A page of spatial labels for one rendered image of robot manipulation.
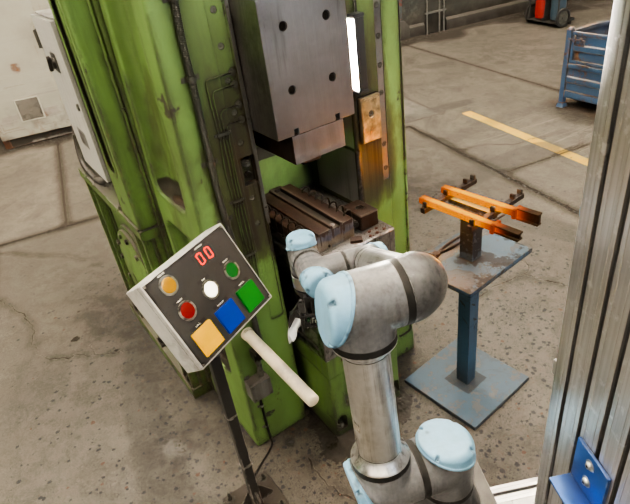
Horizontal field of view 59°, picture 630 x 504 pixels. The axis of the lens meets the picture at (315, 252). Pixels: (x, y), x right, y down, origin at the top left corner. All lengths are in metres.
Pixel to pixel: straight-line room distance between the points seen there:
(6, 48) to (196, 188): 5.27
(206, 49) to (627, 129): 1.28
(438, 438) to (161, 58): 1.20
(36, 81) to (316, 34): 5.46
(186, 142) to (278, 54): 0.38
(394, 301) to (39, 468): 2.26
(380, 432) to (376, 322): 0.25
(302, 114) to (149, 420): 1.70
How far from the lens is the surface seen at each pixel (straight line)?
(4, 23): 6.88
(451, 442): 1.19
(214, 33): 1.73
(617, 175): 0.70
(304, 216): 2.05
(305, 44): 1.71
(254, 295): 1.67
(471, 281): 2.14
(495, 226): 1.95
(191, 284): 1.56
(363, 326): 0.88
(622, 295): 0.74
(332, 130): 1.83
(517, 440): 2.55
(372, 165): 2.18
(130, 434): 2.83
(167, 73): 1.68
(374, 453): 1.09
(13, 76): 6.97
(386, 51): 2.11
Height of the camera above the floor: 1.98
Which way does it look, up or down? 33 degrees down
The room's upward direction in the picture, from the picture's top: 8 degrees counter-clockwise
